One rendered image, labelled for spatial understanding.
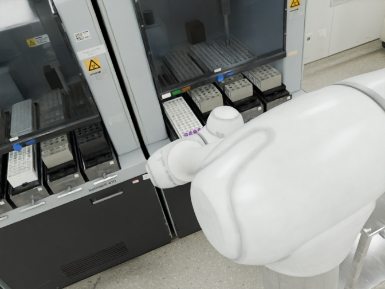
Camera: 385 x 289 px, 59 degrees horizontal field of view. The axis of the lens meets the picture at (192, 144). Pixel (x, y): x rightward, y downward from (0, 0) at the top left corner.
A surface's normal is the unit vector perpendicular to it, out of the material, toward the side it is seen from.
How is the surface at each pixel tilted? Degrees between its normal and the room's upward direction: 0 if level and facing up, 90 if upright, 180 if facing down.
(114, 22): 90
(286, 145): 14
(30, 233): 90
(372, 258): 0
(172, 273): 0
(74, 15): 90
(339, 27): 90
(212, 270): 0
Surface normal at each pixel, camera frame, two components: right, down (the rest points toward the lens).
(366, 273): -0.15, -0.74
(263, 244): 0.01, 0.45
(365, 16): 0.35, 0.58
